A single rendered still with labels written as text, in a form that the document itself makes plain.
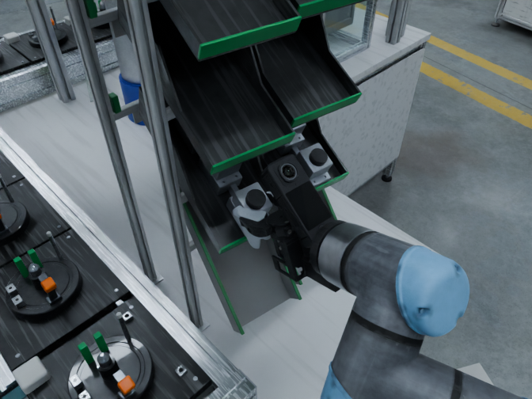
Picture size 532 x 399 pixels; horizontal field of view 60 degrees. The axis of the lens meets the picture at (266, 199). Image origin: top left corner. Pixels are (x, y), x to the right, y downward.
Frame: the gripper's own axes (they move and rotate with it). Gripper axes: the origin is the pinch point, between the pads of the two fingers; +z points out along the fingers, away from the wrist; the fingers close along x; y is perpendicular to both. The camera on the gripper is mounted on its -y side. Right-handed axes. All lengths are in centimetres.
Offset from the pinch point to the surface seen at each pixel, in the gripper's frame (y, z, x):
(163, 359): 25.2, 12.0, -19.8
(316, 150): -2.8, 0.9, 14.2
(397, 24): -5, 85, 125
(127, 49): -25, 83, 13
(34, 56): -31, 131, -6
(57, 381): 22.2, 18.0, -36.5
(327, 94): -11.3, -1.6, 16.8
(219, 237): 4.3, 2.8, -5.9
